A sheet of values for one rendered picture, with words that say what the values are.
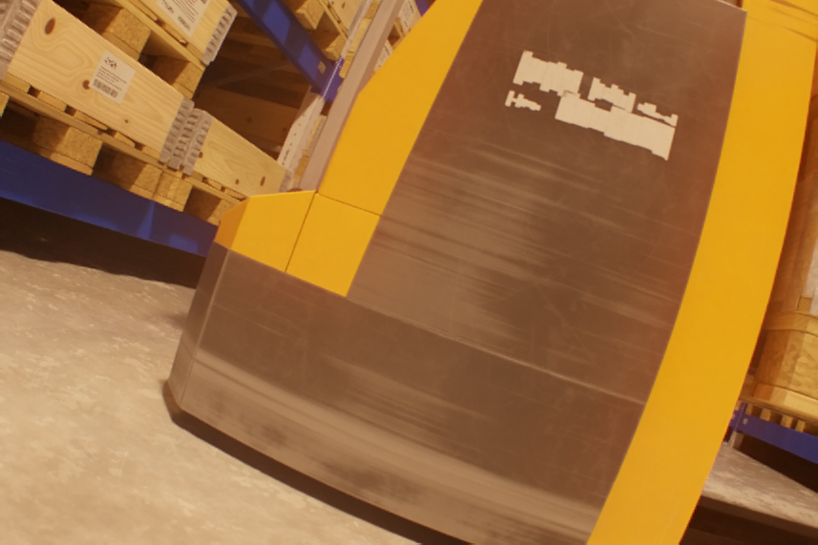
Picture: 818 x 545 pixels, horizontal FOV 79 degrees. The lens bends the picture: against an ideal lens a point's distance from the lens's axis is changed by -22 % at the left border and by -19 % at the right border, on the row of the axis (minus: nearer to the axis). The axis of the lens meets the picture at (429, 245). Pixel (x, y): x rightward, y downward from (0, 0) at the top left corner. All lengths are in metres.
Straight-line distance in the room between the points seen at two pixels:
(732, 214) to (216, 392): 0.74
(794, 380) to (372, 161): 0.62
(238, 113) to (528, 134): 2.57
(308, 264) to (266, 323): 0.10
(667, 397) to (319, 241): 0.49
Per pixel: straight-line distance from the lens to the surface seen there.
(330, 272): 0.78
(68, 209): 1.80
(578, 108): 0.79
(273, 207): 0.82
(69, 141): 1.63
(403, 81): 0.82
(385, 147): 0.79
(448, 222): 0.75
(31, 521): 0.56
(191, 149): 2.06
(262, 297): 0.81
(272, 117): 3.13
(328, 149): 1.23
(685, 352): 0.81
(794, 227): 0.94
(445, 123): 0.79
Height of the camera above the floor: 0.30
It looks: 5 degrees up
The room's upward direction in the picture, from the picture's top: 20 degrees clockwise
